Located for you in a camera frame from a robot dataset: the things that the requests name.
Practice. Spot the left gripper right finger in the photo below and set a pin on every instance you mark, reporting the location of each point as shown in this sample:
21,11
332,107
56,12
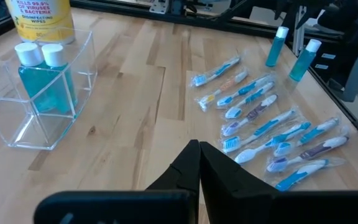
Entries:
244,202

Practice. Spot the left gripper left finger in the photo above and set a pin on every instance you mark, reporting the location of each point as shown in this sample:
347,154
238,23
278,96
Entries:
166,205

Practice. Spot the purple toothbrush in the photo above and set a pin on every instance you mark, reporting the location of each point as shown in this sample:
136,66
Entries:
255,112

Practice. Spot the orange toothbrush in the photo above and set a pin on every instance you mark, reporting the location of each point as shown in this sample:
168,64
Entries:
225,87

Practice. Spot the teal mouthwash bottle white cap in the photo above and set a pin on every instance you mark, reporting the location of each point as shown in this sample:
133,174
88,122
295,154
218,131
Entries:
65,84
301,63
34,81
275,51

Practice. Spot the blue white toothbrushes on table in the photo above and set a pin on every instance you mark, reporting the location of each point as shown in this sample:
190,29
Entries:
314,152

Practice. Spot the clear acrylic organizer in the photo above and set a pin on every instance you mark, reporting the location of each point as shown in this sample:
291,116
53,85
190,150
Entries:
17,130

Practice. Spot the grey office chair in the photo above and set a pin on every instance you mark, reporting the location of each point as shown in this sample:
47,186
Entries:
356,77

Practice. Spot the yellow Lysol wipes canister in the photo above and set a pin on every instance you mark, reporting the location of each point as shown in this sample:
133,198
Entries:
42,25

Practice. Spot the silver aluminium post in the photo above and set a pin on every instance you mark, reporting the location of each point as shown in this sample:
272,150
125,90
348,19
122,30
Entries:
297,34

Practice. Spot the black aluminium table frame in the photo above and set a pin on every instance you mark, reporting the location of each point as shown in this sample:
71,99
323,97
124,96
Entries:
166,17

